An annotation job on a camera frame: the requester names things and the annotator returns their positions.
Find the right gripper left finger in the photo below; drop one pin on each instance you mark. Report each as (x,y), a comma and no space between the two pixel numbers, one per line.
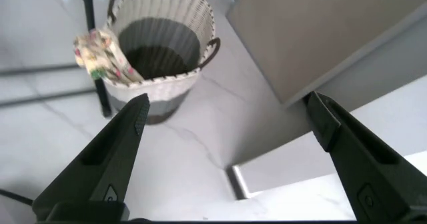
(103,164)

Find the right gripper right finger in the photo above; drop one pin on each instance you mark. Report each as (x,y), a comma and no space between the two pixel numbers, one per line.
(370,170)

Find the cream printed garment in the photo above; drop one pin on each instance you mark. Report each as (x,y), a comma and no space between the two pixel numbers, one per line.
(100,55)

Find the white laundry basket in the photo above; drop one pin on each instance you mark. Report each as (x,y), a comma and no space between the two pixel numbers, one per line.
(163,90)

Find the black clothes rack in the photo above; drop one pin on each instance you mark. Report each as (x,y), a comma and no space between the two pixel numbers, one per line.
(89,10)

